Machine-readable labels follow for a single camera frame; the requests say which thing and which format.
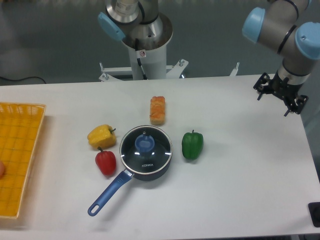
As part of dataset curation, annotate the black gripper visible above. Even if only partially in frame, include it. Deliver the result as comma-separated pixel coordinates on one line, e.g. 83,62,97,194
253,70,308,117

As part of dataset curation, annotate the glass pot lid blue knob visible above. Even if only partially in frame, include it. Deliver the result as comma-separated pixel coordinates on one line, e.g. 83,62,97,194
119,125,173,176

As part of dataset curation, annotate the dark blue saucepan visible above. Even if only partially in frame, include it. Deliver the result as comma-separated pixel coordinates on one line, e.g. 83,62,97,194
87,125,173,217

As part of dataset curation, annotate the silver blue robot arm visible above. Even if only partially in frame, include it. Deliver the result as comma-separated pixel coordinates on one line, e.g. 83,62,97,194
97,0,320,114

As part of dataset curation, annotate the green bell pepper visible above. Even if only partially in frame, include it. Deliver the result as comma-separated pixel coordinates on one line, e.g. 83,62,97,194
181,130,204,160

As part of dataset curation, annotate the black device at table edge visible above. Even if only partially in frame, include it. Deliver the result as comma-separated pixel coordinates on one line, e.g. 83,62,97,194
308,202,320,228

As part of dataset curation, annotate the orange bread loaf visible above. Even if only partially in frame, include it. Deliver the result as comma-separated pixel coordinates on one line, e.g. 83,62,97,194
149,96,166,125

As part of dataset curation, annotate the yellow bell pepper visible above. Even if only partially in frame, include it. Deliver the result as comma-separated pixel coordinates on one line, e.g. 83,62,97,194
87,124,117,149

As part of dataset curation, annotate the red bell pepper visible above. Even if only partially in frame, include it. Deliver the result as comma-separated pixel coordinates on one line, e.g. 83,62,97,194
95,147,117,176

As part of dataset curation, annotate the yellow woven basket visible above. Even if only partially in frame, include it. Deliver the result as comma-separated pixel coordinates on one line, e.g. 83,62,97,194
0,102,46,219

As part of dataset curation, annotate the black pedestal cable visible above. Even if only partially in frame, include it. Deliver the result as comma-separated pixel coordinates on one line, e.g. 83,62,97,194
135,38,148,81

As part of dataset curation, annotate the black floor cable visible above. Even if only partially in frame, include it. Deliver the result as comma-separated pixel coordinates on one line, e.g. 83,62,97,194
0,76,47,84

